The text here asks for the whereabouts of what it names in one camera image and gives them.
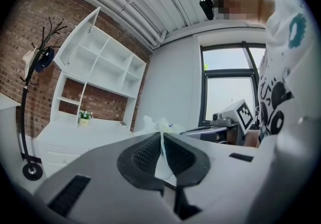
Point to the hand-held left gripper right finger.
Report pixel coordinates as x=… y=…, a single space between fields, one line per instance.
x=185 y=160

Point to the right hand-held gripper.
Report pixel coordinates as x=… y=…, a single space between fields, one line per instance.
x=242 y=113

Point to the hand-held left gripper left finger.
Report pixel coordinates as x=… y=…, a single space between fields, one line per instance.
x=140 y=157

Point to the white wooden shelf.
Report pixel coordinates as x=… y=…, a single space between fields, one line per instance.
x=110 y=67

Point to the person's right forearm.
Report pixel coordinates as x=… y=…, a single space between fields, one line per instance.
x=252 y=139

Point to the dark framed window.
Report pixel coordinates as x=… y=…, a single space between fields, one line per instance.
x=229 y=85

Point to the grey desk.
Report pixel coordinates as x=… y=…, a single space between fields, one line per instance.
x=205 y=131

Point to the small grey desk object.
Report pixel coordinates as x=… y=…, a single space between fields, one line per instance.
x=123 y=123

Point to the person's white printed shirt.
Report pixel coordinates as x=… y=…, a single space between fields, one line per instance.
x=288 y=72

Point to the white cabinet with drawers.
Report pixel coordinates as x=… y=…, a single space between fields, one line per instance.
x=75 y=140

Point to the small potted flower plant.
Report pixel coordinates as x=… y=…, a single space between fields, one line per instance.
x=85 y=117

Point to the black coat rack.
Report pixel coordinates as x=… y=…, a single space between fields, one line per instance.
x=23 y=107

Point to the dark blue cap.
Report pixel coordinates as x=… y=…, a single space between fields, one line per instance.
x=44 y=60

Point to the white cloth bag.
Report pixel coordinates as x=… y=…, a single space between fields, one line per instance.
x=29 y=56

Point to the black head camera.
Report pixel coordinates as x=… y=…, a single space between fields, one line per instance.
x=207 y=8

